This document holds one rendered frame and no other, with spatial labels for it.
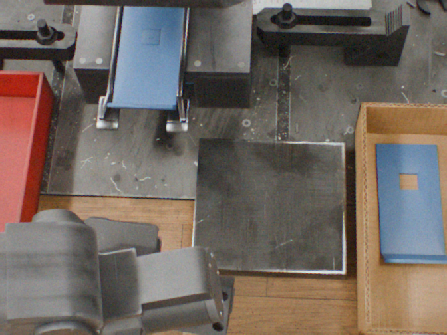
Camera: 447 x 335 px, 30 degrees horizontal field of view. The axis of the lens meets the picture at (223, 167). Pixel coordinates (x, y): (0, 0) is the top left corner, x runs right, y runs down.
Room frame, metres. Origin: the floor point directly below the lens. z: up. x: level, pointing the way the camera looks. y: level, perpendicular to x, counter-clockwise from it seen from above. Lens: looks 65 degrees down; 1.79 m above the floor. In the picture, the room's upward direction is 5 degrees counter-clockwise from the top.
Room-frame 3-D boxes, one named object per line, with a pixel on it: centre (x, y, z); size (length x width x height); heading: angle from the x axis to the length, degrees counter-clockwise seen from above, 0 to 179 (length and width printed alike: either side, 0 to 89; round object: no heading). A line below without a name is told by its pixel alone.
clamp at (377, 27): (0.55, -0.13, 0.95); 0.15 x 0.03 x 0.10; 83
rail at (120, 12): (0.54, 0.11, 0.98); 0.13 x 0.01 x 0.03; 173
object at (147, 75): (0.51, 0.07, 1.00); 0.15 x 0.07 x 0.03; 173
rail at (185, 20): (0.53, 0.03, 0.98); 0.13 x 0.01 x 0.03; 173
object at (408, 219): (0.34, -0.21, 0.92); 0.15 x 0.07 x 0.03; 174
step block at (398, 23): (0.55, -0.19, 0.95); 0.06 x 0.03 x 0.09; 83
